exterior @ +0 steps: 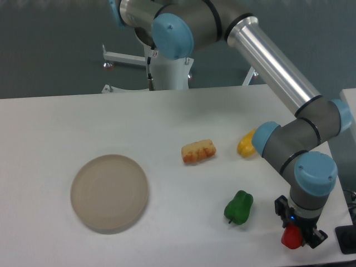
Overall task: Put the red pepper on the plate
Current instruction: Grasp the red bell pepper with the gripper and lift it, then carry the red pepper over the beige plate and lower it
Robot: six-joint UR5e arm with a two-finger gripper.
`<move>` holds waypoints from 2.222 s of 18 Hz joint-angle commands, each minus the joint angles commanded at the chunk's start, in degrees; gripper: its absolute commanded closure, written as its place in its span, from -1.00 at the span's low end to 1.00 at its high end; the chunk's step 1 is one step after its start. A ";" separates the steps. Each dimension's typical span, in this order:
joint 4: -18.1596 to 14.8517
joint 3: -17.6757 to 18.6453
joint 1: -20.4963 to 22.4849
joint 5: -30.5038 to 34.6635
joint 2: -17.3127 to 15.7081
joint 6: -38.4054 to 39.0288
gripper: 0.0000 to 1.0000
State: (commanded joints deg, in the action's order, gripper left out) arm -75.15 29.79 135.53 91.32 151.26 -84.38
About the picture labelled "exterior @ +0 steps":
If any red toy pepper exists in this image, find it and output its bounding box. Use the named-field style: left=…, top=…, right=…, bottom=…
left=281, top=224, right=303, bottom=250

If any white table at right edge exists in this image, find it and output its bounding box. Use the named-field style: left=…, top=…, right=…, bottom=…
left=340, top=88, right=356, bottom=116

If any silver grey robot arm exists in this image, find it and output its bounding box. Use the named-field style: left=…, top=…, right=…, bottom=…
left=109, top=1, right=353, bottom=249

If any yellow toy pepper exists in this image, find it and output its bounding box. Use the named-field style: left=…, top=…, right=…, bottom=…
left=236, top=129, right=256, bottom=158

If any black cable on pedestal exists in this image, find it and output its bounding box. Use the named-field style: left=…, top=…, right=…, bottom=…
left=146, top=44, right=156, bottom=91

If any black device at right edge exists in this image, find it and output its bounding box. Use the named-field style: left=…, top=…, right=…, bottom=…
left=335, top=225, right=356, bottom=255

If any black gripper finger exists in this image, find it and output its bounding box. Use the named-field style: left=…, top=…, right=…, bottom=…
left=274, top=195, right=288, bottom=220
left=303, top=228, right=328, bottom=249

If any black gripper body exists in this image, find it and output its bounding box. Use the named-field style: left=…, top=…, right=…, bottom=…
left=281, top=203, right=320, bottom=241

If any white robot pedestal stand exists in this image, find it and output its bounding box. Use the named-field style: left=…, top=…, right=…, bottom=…
left=101, top=27, right=261, bottom=94

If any green toy pepper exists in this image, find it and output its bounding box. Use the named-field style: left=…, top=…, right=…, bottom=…
left=224, top=190, right=254, bottom=225

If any toy bread piece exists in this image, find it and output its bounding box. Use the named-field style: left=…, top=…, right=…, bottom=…
left=181, top=139, right=216, bottom=164

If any beige round plate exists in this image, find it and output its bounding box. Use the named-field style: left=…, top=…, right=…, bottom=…
left=70, top=155, right=149, bottom=234

